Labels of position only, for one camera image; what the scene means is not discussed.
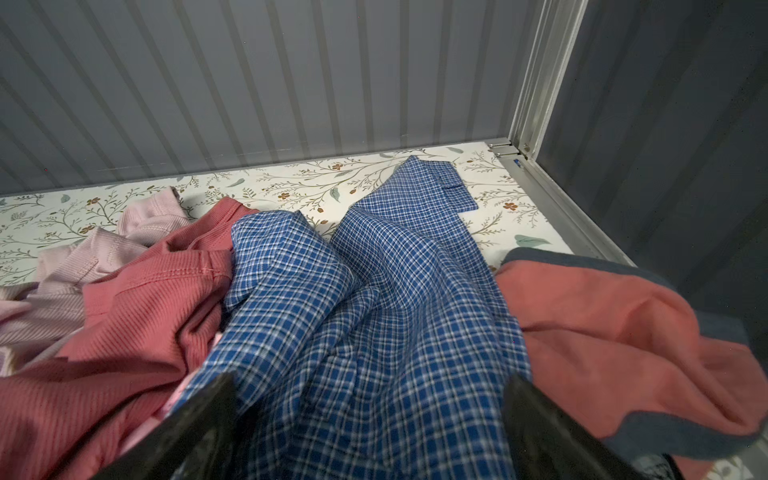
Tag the blue plaid shirt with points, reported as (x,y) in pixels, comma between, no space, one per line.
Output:
(381,353)

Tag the bright pink garment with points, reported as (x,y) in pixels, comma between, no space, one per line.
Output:
(138,434)

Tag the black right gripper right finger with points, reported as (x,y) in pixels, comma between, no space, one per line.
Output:
(546,443)

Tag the dark pink ribbed garment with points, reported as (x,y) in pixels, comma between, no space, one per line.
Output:
(147,327)

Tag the light pink ribbed garment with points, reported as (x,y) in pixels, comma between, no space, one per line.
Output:
(37,318)

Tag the coral garment with grey trim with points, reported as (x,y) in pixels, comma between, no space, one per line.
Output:
(626,356)

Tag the floral patterned table mat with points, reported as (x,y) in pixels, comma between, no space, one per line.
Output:
(322,191)

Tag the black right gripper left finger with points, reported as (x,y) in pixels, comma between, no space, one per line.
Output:
(194,442)

